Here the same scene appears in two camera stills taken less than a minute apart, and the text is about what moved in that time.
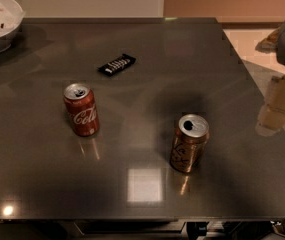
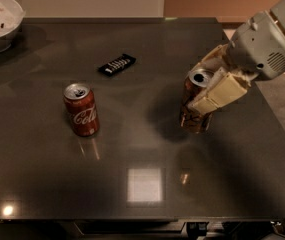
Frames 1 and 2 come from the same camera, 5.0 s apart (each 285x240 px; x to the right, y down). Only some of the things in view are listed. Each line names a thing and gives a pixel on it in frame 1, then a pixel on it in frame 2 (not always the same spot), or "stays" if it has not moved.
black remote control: (117, 64) stays
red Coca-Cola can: (80, 101) stays
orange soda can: (190, 139) → (192, 120)
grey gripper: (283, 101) → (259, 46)
